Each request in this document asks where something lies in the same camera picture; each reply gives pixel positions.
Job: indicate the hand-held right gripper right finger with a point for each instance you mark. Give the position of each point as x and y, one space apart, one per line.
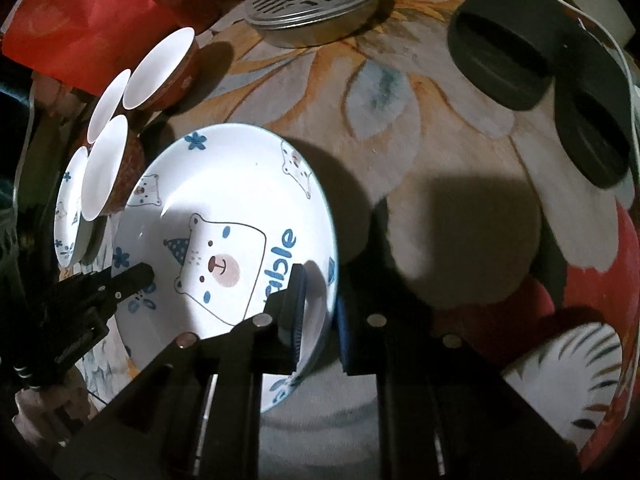
345 335

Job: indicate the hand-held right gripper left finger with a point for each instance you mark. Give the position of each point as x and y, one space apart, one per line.
292 310

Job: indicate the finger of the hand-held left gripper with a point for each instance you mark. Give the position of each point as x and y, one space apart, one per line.
132 282

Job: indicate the red bowl white inside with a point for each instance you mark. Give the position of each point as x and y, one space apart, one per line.
160 65
105 165
107 105

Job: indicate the red bag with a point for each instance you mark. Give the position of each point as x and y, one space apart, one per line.
85 15

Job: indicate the black slipper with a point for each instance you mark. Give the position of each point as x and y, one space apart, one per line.
500 50
590 125

